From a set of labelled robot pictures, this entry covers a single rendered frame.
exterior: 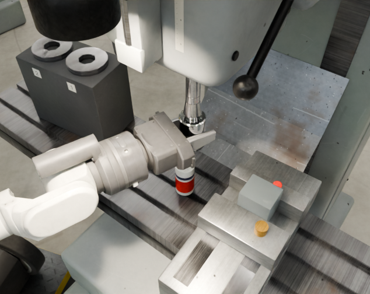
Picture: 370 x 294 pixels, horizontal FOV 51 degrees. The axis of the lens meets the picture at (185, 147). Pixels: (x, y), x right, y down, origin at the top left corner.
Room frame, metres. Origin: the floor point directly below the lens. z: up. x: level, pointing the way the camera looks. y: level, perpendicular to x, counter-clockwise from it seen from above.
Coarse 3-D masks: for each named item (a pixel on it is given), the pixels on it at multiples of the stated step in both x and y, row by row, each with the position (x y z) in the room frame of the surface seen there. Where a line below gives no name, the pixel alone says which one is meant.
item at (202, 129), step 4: (180, 128) 0.47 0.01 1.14; (184, 128) 0.46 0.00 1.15; (200, 128) 0.46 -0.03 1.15; (204, 128) 0.47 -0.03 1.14; (184, 132) 0.46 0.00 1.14; (188, 132) 0.46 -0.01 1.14; (192, 132) 0.46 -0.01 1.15; (196, 132) 0.46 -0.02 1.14; (200, 132) 0.46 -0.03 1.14; (188, 136) 0.46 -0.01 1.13; (200, 148) 0.46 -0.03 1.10
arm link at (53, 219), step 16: (0, 192) 0.33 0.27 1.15; (48, 192) 0.32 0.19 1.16; (64, 192) 0.32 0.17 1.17; (80, 192) 0.32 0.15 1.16; (96, 192) 0.33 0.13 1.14; (0, 208) 0.30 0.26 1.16; (16, 208) 0.29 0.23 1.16; (32, 208) 0.29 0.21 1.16; (48, 208) 0.30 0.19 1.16; (64, 208) 0.30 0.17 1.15; (80, 208) 0.31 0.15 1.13; (16, 224) 0.28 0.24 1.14; (32, 224) 0.28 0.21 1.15; (48, 224) 0.29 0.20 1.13; (64, 224) 0.29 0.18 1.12
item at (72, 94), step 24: (48, 48) 0.75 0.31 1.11; (72, 48) 0.75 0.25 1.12; (96, 48) 0.73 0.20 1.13; (24, 72) 0.71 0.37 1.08; (48, 72) 0.67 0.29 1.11; (72, 72) 0.66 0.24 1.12; (96, 72) 0.66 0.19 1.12; (120, 72) 0.69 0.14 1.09; (48, 96) 0.69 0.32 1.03; (72, 96) 0.65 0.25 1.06; (96, 96) 0.62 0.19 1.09; (120, 96) 0.68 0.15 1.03; (48, 120) 0.70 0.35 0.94; (72, 120) 0.66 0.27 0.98; (96, 120) 0.62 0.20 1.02; (120, 120) 0.67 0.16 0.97
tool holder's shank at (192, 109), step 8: (192, 80) 0.47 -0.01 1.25; (192, 88) 0.47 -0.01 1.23; (200, 88) 0.48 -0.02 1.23; (192, 96) 0.47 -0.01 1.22; (184, 104) 0.48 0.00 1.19; (192, 104) 0.47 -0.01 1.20; (200, 104) 0.48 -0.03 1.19; (184, 112) 0.47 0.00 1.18; (192, 112) 0.47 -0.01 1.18; (200, 112) 0.47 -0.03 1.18
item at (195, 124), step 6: (180, 114) 0.48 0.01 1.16; (204, 114) 0.48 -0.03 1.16; (180, 120) 0.47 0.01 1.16; (186, 120) 0.47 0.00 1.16; (192, 120) 0.47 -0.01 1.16; (198, 120) 0.47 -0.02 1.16; (204, 120) 0.47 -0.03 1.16; (186, 126) 0.46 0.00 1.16; (192, 126) 0.46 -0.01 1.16; (198, 126) 0.46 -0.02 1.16
